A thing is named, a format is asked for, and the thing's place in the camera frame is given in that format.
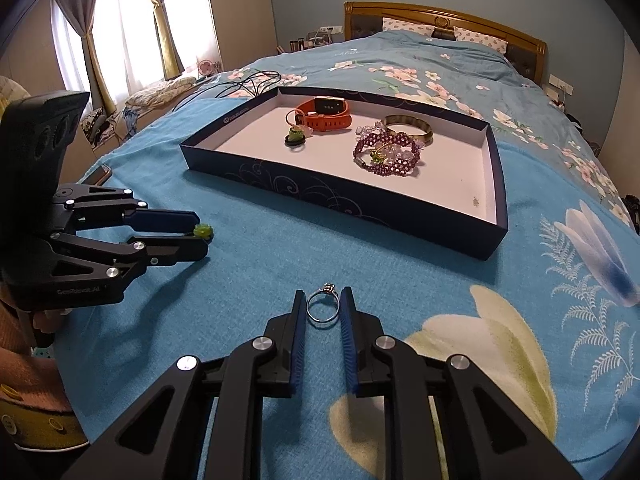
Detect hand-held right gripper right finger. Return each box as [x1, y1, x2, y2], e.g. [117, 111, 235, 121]
[340, 287, 583, 480]

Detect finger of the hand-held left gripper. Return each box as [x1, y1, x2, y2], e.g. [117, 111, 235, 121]
[54, 186, 201, 233]
[47, 232, 211, 283]

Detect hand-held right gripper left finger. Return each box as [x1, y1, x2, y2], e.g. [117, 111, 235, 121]
[60, 289, 307, 480]

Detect silver ring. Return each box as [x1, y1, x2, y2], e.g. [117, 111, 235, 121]
[305, 281, 343, 325]

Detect purple bead bracelet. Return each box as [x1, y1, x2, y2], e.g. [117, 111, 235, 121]
[353, 130, 421, 178]

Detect dark blue cardboard box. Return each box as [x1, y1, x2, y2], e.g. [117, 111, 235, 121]
[179, 86, 510, 261]

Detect clear crystal bracelet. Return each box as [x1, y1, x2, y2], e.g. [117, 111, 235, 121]
[356, 122, 433, 158]

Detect person's left forearm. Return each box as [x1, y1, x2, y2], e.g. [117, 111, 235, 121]
[0, 280, 76, 413]

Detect person's left hand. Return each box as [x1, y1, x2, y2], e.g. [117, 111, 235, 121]
[31, 309, 72, 335]

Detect blue blanket with large flowers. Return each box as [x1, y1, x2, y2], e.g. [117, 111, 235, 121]
[50, 95, 640, 480]

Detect smartphone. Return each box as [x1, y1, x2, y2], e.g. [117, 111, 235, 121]
[80, 164, 113, 188]

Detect printed cloth bag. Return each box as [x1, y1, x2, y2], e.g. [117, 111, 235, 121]
[80, 107, 138, 153]

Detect floral cushion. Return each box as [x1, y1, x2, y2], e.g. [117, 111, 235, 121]
[125, 76, 198, 108]

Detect purple and yellow curtain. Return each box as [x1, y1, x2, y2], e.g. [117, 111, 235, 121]
[50, 0, 121, 116]
[125, 0, 187, 81]

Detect sheer white curtain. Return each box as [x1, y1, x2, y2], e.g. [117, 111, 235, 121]
[65, 0, 223, 106]

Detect orange smartwatch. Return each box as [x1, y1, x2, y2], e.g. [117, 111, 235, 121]
[294, 96, 353, 132]

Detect yellow printed clothing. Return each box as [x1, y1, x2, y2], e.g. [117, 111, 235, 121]
[0, 384, 90, 453]

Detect tortoiseshell bangle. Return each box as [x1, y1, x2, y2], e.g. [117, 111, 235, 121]
[382, 114, 435, 143]

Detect cluttered nightstand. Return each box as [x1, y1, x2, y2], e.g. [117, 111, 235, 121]
[277, 32, 346, 53]

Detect light blue floral quilt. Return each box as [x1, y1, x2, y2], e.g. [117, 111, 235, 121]
[172, 30, 640, 241]

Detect dark clothes pile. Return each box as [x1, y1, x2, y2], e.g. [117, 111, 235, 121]
[620, 192, 640, 236]

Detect white patterned pillow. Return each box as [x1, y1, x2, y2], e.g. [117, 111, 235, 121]
[454, 26, 510, 53]
[382, 17, 436, 37]

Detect wooden bed headboard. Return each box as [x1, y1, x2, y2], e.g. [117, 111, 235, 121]
[344, 1, 549, 86]

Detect tangled black cables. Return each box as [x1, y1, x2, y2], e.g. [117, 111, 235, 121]
[172, 67, 286, 111]

